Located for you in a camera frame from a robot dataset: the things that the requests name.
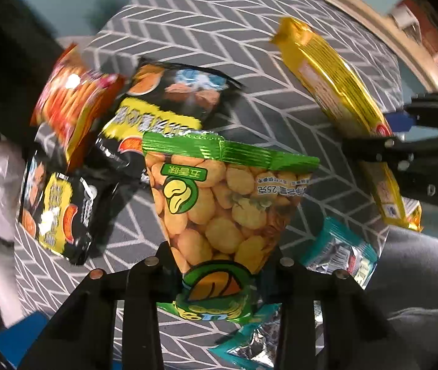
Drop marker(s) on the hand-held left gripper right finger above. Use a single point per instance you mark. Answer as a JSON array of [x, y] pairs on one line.
[[300, 296]]

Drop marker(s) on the grey chevron tablecloth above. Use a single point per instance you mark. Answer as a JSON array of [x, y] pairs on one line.
[[223, 46]]

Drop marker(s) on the beige wooden board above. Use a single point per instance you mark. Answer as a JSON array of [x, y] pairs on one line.
[[377, 19]]

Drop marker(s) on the black yellow snack packet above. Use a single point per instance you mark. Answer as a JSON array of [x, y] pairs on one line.
[[61, 208], [165, 100]]

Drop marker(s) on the person's grey clothing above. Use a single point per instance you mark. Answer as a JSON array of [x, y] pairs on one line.
[[427, 277]]

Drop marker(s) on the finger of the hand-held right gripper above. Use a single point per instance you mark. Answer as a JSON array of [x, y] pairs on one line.
[[400, 122], [381, 149]]

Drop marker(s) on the green snack packet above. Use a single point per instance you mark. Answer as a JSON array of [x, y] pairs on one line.
[[211, 208]]

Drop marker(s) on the blue cardboard box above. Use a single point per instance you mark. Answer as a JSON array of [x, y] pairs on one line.
[[14, 339]]

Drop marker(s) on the orange stick snack packet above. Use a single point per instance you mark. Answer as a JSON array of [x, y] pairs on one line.
[[72, 100]]

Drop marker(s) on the plain yellow long packet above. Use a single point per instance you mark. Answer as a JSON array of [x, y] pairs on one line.
[[330, 81]]

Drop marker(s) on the teal silver snack packet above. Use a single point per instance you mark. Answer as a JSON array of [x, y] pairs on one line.
[[334, 250]]

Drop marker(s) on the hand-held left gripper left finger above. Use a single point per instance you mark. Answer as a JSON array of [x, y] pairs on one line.
[[145, 289]]

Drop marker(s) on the black office chair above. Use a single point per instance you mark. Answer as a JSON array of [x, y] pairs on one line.
[[3, 65]]

